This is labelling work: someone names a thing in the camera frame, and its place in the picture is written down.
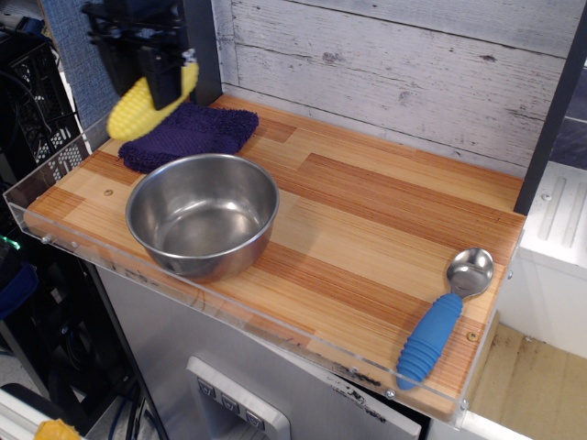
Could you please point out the yellow toy corn cob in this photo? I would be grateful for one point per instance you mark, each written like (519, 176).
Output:
(135, 115)

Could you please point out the clear acrylic table guard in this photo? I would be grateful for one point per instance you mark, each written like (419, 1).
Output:
(360, 248)

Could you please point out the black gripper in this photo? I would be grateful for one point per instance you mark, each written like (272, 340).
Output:
(138, 39)

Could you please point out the white ribbed appliance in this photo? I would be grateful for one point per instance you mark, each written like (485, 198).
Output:
(544, 294)

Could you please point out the blue handled metal spoon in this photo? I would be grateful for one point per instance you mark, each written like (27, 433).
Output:
(469, 274)

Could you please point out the stainless toy fridge cabinet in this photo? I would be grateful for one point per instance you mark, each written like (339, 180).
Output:
(163, 334)

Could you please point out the blue fabric panel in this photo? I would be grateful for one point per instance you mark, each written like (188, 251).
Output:
(92, 90)

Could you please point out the yellow object bottom left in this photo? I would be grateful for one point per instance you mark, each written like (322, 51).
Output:
(56, 430)

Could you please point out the stainless steel bowl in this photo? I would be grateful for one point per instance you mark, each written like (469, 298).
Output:
(206, 217)

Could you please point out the black vertical post right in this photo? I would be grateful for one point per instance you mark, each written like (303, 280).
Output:
(568, 80)

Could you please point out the black vertical post left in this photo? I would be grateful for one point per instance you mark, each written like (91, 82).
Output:
(201, 34)

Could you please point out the black perforated crate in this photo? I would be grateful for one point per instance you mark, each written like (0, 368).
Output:
(37, 119)

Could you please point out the dark purple cloth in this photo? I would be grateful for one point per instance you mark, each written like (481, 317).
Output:
(190, 130)

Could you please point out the black vertical post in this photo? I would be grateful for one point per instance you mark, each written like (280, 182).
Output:
(568, 80)
(201, 34)

